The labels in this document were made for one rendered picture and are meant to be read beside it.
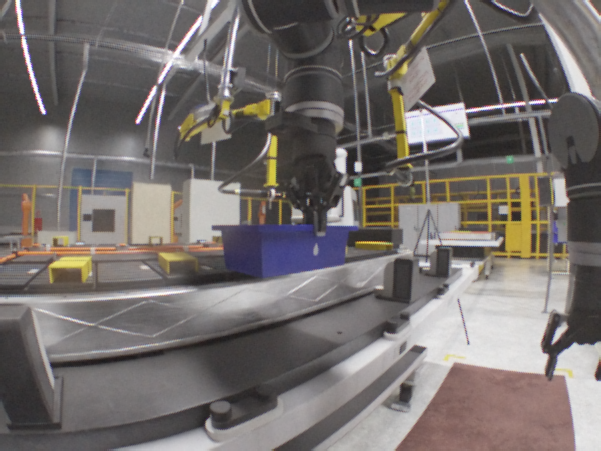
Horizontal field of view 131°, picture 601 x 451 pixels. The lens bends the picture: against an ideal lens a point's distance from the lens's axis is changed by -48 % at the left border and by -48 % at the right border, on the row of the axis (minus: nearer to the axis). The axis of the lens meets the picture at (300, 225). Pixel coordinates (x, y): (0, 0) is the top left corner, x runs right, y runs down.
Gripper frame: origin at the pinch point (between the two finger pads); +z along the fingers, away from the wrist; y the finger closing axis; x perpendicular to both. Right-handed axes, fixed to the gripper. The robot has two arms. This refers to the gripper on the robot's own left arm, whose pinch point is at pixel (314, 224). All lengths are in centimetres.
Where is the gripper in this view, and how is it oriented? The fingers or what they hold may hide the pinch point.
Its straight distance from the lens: 43.4
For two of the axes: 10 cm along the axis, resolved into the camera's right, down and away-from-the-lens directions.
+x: -7.2, -0.1, -7.0
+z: 0.0, 10.0, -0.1
